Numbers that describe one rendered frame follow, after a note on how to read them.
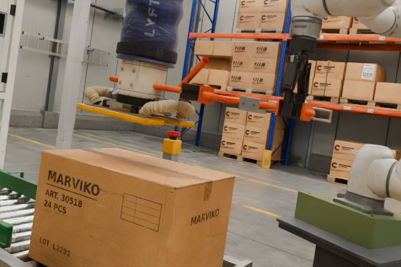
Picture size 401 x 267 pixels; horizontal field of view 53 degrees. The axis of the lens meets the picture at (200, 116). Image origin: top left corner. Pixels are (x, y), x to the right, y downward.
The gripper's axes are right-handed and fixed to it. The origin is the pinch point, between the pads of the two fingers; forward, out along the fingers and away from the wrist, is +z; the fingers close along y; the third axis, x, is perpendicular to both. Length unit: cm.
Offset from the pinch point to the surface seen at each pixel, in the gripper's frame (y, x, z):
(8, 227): 26, -93, 59
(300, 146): -844, -287, 72
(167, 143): -44, -78, 25
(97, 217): 21, -52, 44
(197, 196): 6.6, -24.5, 31.9
